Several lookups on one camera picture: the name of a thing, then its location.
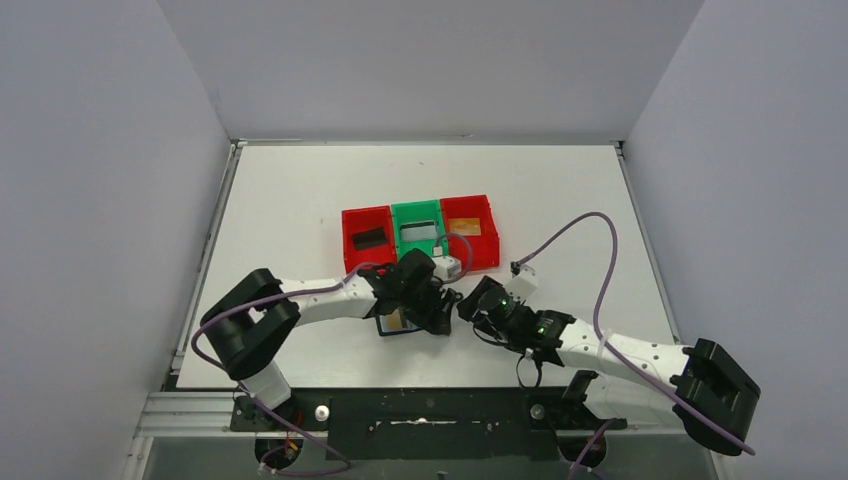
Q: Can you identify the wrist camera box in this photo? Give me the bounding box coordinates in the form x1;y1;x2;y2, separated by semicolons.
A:
504;262;539;303
432;246;463;284

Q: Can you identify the orange card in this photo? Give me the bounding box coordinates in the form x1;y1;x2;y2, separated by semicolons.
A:
384;311;407;332

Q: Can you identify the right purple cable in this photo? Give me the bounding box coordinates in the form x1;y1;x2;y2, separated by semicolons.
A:
510;211;757;457

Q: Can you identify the left red plastic bin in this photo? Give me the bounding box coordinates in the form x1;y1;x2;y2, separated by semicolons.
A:
341;205;397;272

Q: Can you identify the black card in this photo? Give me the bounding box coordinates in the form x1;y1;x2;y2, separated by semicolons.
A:
351;227;389;251

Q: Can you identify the gold credit card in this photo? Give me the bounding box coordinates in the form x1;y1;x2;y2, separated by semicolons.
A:
447;217;483;236

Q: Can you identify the green plastic bin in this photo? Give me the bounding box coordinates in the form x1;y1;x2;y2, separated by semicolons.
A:
390;200;449;259

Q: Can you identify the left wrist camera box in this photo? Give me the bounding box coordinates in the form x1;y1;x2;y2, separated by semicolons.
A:
432;246;463;284

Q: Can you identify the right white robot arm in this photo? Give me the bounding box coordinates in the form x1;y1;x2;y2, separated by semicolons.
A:
457;277;761;456

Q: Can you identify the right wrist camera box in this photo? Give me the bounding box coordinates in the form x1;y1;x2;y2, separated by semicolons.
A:
504;262;539;303

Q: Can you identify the right red plastic bin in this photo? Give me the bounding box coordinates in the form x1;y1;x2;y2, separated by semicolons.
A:
439;195;501;271

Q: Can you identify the aluminium table edge rail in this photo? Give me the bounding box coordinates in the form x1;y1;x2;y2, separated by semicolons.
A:
168;139;246;377

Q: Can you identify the silver card with magnetic stripe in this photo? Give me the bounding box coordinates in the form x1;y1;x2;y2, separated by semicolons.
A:
399;221;439;243

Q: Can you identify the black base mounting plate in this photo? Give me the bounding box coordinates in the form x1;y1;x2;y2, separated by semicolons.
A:
228;369;629;463

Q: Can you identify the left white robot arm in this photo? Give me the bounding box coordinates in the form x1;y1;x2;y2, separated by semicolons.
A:
190;249;467;427

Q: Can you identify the red plastic bin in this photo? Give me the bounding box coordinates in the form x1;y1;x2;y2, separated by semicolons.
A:
439;195;501;271
341;205;397;272

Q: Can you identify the black leather card holder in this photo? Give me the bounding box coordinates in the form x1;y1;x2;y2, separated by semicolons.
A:
375;310;423;337

